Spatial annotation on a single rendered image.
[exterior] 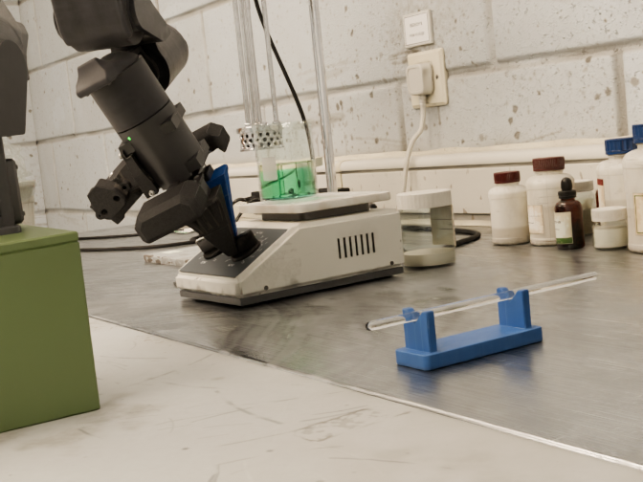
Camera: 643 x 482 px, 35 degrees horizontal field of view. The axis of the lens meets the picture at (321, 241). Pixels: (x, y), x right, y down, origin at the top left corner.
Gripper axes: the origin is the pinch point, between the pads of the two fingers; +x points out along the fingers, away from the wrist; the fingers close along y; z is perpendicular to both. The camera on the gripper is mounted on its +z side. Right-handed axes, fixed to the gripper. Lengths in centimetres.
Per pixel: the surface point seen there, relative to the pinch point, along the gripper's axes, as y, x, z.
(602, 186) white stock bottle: -18.0, 22.7, -33.3
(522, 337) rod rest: 28.8, 7.0, -24.5
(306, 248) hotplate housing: 0.0, 6.5, -6.3
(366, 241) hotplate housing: -4.1, 10.3, -10.7
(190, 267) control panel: -2.9, 4.1, 5.9
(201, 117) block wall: -127, 19, 37
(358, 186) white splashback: -70, 29, 2
